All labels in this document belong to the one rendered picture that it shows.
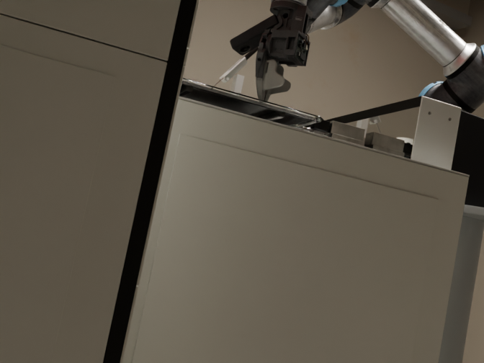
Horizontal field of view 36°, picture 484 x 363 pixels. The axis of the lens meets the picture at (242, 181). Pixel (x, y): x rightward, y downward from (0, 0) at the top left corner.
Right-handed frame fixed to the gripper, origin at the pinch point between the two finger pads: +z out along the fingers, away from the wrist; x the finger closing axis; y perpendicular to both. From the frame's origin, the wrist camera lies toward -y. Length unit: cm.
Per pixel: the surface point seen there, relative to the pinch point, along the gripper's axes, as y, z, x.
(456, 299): 36, 32, 58
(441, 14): -41, -140, 305
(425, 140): 33.5, 3.8, 6.8
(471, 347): 7, 55, 312
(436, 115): 34.5, -1.7, 7.8
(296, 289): 21.3, 36.5, -14.8
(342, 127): 14.1, 1.3, 13.0
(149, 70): 10, 11, -55
